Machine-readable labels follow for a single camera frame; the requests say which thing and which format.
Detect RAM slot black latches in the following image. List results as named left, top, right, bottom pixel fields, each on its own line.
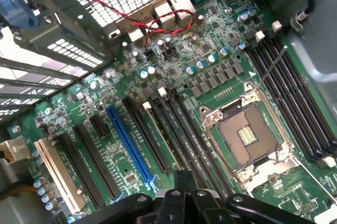
left=168, top=84, right=232, bottom=198
left=151, top=94, right=201, bottom=180
left=263, top=34, right=337, bottom=156
left=246, top=42, right=321, bottom=164

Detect RAM slot white latches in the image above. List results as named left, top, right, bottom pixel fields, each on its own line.
left=157, top=86, right=219, bottom=193
left=254, top=31, right=337, bottom=168
left=142, top=101, right=184, bottom=171
left=272, top=20, right=337, bottom=143

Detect blue expansion slot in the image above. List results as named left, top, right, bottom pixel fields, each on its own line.
left=105, top=104, right=158, bottom=190

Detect long black expansion slot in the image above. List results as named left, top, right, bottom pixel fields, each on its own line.
left=122, top=97, right=171, bottom=173
left=75, top=125, right=124, bottom=201
left=59, top=133, right=106, bottom=209

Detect metal CPU socket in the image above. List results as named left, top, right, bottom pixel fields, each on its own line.
left=199, top=81, right=300, bottom=192

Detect green Dell motherboard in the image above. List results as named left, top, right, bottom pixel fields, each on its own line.
left=5, top=0, right=337, bottom=224

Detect short black expansion slot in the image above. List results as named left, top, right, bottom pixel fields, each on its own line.
left=89, top=114, right=110, bottom=138

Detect white PCI expansion slot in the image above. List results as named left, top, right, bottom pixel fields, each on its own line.
left=34, top=138, right=86, bottom=213

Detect thin metal locking lever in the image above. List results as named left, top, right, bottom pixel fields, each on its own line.
left=255, top=45, right=289, bottom=92

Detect white power connector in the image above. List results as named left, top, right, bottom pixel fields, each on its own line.
left=0, top=137, right=32, bottom=165

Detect silver USB port block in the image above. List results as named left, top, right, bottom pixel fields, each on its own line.
left=154, top=1, right=176, bottom=28
left=141, top=14, right=158, bottom=30
left=127, top=26, right=145, bottom=42

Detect grey metal PC case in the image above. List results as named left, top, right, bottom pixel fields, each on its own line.
left=0, top=0, right=337, bottom=224

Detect silver Ethernet port block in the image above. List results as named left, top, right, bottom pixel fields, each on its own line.
left=169, top=0, right=197, bottom=14

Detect blue plastic case latch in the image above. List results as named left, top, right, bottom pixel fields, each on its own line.
left=0, top=0, right=40, bottom=28

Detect yellow black wire bundle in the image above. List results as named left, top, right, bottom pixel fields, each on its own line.
left=0, top=184, right=37, bottom=198

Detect red black twisted wire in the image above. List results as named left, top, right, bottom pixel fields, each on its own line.
left=63, top=0, right=197, bottom=51

